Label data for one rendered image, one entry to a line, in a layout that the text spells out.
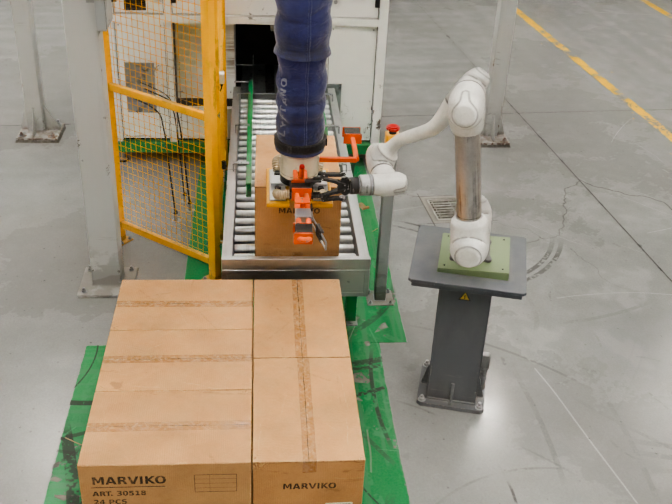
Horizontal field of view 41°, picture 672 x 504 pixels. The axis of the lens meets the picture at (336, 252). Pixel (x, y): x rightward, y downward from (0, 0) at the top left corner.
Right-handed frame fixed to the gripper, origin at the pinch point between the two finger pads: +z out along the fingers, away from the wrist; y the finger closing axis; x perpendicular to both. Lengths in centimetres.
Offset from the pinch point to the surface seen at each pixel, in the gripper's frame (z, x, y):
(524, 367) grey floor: -113, 2, 108
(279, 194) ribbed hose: 12.9, 5.3, 5.4
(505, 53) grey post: -193, 282, 38
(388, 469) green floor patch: -27, -60, 108
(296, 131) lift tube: 5.0, 12.6, -20.4
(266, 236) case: 16, 28, 39
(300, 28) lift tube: 5, 10, -65
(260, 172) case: 16.9, 43.5, 12.9
